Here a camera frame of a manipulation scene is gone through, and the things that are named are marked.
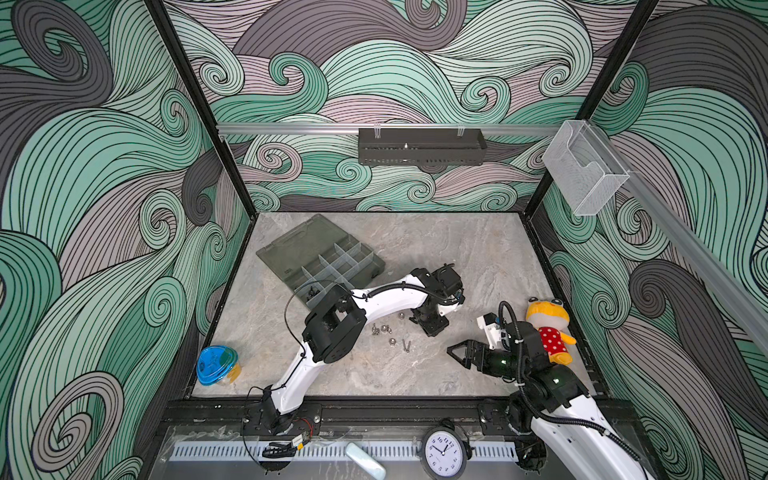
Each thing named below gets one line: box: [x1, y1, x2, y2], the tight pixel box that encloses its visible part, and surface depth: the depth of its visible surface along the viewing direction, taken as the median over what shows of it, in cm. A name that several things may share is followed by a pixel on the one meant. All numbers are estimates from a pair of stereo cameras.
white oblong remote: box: [344, 442, 387, 480], surface depth 66 cm
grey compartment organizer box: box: [256, 214, 386, 309], surface depth 106 cm
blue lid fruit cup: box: [196, 345, 242, 386], surface depth 74 cm
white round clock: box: [420, 426, 468, 480], surface depth 68 cm
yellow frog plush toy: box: [525, 296, 577, 366], surface depth 85 cm
